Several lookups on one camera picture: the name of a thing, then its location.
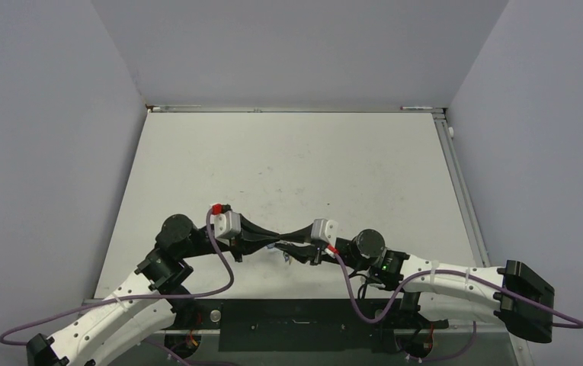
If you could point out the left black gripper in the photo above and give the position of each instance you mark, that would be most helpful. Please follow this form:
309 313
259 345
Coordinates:
243 242

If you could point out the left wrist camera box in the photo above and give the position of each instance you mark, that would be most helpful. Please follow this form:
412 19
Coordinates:
226 222

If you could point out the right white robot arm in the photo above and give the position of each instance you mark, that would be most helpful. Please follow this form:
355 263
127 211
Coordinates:
512 294

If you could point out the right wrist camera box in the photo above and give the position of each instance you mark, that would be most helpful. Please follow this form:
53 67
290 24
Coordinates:
324 234

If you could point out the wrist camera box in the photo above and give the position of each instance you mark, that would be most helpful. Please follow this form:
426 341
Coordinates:
324 234
226 222

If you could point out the aluminium table frame rail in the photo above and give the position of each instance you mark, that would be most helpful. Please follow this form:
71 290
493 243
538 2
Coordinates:
455 161

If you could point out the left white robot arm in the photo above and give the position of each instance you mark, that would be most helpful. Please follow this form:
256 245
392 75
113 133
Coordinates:
153 293

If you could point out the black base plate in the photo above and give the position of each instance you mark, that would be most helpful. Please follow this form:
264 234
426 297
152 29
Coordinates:
303 325

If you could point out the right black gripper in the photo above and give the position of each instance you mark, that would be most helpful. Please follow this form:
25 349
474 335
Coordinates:
313 252

